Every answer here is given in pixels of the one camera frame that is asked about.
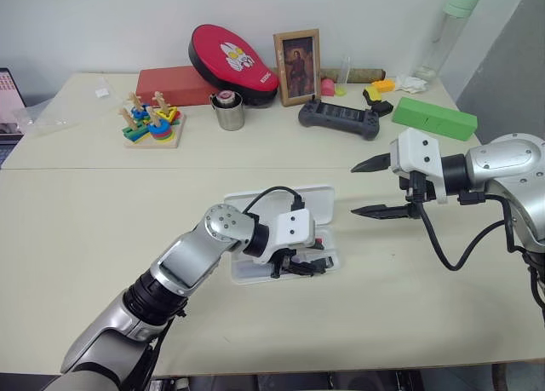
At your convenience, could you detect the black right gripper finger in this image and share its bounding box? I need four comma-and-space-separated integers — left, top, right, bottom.
349, 203, 417, 221
349, 152, 393, 174

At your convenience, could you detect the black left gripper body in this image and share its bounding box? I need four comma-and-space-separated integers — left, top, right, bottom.
269, 247, 301, 280

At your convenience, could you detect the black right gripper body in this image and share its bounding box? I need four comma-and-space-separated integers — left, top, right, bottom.
398, 171, 439, 205

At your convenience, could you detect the translucent lead case purple cap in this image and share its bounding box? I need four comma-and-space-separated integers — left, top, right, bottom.
236, 261, 273, 279

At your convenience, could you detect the white plastic case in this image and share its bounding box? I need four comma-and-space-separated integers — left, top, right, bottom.
223, 185, 343, 286

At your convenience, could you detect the black handheld game controller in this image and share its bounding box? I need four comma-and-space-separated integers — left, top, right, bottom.
297, 94, 382, 142

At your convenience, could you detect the yellow and black toy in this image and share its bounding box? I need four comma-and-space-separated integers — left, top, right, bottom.
362, 87, 394, 118

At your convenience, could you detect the green rectangular block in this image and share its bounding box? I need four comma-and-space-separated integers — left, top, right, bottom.
391, 96, 479, 142

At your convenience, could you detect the orange building brick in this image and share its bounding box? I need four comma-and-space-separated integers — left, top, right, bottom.
370, 78, 398, 95

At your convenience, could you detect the white crumpled tissue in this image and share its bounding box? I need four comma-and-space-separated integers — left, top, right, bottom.
393, 72, 428, 95

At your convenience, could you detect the brown rolled cylinder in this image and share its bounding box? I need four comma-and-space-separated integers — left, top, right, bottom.
318, 66, 387, 85

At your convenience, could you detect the wooden framed portrait picture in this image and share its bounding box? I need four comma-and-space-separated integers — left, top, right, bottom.
272, 28, 323, 108

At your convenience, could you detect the steel cup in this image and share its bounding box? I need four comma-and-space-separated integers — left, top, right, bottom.
209, 91, 247, 132

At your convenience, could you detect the tall clear bottle green lid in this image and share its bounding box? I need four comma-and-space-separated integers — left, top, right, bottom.
414, 0, 482, 83

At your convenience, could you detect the red and black boxing pad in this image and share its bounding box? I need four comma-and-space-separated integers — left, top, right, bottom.
187, 23, 281, 108

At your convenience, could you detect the colourful wooden stacking toy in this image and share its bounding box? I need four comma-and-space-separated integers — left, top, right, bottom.
118, 90, 187, 150

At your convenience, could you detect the red rectangular box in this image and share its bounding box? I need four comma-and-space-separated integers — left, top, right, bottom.
135, 65, 219, 108

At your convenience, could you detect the clear plastic bag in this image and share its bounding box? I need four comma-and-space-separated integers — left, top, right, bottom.
11, 74, 123, 137

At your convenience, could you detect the laptop with pink screen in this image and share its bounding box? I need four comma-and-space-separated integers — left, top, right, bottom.
0, 66, 28, 170

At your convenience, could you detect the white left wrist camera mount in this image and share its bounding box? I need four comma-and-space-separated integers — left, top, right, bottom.
251, 208, 318, 265

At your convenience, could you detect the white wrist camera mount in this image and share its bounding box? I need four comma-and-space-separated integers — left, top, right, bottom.
251, 208, 318, 265
389, 127, 449, 205

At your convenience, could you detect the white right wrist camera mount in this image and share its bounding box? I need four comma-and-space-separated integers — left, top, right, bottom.
389, 127, 449, 205

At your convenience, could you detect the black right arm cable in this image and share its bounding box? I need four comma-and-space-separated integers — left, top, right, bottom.
406, 171, 519, 273

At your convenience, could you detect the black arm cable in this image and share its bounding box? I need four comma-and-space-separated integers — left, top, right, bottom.
406, 171, 519, 273
244, 187, 305, 216

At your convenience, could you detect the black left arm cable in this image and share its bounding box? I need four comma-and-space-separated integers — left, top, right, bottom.
244, 187, 305, 216

